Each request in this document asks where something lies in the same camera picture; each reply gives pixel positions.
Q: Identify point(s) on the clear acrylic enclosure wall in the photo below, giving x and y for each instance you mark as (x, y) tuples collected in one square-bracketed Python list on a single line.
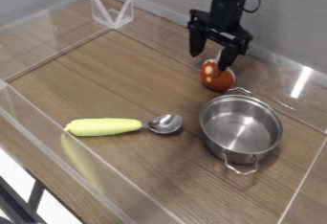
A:
[(67, 69)]

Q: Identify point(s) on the toy mushroom red cap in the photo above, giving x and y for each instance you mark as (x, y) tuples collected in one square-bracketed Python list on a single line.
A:
[(215, 78)]

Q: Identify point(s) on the clear acrylic corner bracket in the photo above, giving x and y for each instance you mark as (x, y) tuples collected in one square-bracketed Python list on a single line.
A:
[(111, 18)]

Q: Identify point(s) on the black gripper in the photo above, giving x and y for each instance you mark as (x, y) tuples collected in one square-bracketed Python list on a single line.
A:
[(219, 25)]

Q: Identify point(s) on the silver pot with handles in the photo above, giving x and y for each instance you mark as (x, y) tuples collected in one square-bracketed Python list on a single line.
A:
[(242, 128)]

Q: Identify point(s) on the dark metal table frame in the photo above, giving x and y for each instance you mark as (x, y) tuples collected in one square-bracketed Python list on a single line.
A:
[(21, 211)]

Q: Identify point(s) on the spoon with yellow handle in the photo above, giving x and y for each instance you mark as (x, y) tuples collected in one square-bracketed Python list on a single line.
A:
[(110, 126)]

